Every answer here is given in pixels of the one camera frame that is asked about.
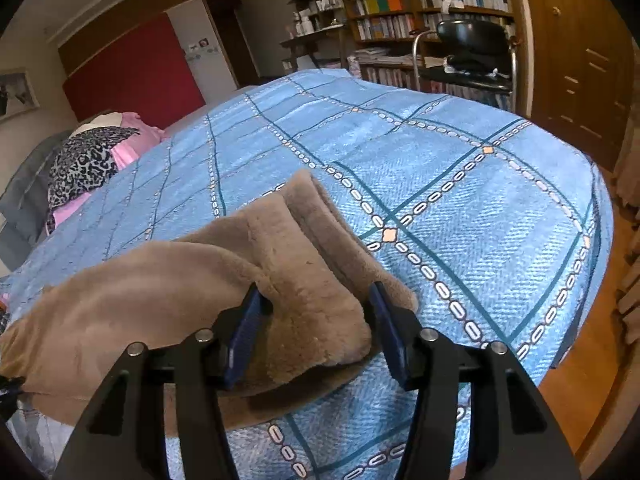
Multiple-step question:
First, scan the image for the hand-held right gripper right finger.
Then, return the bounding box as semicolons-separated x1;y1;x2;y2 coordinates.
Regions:
365;281;583;480

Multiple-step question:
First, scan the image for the blue plaid blanket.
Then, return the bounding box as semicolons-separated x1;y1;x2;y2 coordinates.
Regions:
0;69;616;480

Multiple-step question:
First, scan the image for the framed wall picture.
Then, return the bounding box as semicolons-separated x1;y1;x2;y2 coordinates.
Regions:
0;70;41;122

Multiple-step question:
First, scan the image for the brown fluffy towel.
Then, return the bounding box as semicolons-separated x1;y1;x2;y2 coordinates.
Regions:
0;167;421;436

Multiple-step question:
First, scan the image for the cluttered wooden desk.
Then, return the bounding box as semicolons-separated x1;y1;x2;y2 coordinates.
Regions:
279;0;358;73

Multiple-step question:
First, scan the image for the dark door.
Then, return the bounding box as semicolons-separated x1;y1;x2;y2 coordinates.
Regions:
205;0;261;91

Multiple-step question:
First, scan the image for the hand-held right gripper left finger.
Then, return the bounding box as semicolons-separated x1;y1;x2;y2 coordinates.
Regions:
52;287;273;480

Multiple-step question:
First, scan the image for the cream cloth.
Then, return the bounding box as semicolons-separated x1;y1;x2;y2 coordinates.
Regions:
75;112;123;136

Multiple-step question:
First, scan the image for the wooden bookshelf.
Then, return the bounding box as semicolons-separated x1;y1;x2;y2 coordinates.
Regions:
340;0;526;111

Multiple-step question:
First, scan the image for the leopard print cloth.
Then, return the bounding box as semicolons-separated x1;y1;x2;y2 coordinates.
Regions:
47;127;141;211

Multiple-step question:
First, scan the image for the black metal-frame chair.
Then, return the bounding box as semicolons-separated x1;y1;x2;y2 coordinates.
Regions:
412;19;518;111

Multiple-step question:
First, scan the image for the red wardrobe panel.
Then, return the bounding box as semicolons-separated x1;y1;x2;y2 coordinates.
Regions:
57;12;207;123

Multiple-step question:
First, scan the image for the brown wooden wardrobe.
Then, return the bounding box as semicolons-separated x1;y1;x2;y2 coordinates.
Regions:
517;0;638;173

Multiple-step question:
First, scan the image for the white wardrobe door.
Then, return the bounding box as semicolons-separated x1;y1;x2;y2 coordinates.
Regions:
167;0;238;106

